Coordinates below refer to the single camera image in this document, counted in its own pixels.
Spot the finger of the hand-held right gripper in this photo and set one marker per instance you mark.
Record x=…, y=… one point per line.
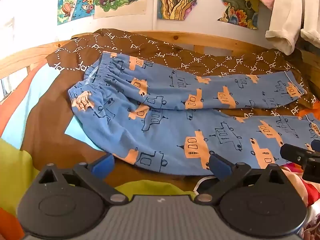
x=316, y=145
x=295, y=153

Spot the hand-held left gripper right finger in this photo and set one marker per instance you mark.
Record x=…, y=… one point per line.
x=220, y=168

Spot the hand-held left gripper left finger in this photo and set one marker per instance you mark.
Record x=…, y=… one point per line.
x=104, y=163

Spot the blue printed pants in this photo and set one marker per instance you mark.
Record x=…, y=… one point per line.
x=175, y=92

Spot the colour-block bedsheet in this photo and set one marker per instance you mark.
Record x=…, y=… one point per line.
x=37, y=92

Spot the brown patterned blanket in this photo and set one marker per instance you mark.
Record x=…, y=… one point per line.
x=150, y=47

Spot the wooden bed frame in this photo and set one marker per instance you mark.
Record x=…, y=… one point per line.
x=180, y=37

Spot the torn colourful wall poster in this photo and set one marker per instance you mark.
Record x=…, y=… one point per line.
x=240, y=7

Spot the white wall pipe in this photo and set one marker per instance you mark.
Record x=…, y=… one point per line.
x=154, y=10

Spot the blue cartoon wall poster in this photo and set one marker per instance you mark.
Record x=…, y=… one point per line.
x=70, y=2

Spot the yellow plants wall poster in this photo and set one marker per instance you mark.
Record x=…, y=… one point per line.
x=180, y=0

